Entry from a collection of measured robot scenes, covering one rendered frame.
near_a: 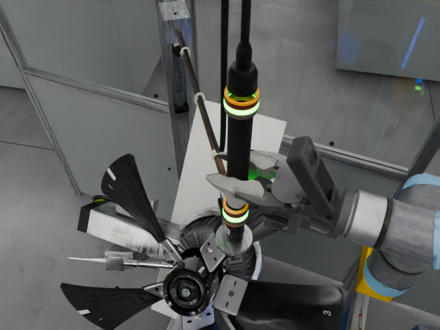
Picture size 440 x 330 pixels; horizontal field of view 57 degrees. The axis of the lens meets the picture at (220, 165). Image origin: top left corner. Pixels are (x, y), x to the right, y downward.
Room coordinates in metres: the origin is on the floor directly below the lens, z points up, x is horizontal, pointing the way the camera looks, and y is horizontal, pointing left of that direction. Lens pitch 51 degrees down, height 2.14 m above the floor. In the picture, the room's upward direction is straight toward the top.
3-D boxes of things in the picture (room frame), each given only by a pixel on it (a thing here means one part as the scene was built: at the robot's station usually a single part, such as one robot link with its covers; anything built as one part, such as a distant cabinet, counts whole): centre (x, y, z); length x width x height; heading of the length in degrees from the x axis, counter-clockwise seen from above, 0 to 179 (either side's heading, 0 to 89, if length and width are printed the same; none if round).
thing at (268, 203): (0.34, -0.07, 1.66); 0.09 x 0.05 x 0.02; 79
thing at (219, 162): (0.68, 0.05, 1.54); 0.54 x 0.01 x 0.01; 14
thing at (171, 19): (0.99, 0.12, 1.54); 0.10 x 0.07 x 0.08; 14
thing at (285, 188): (0.34, -0.13, 1.63); 0.12 x 0.08 x 0.09; 69
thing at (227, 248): (0.39, -0.02, 1.50); 0.09 x 0.07 x 0.10; 14
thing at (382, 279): (0.30, -0.29, 1.54); 0.11 x 0.08 x 0.11; 147
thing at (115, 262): (0.52, 0.29, 1.08); 0.07 x 0.04 x 0.06; 79
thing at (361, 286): (0.53, -0.47, 1.02); 0.16 x 0.10 x 0.11; 159
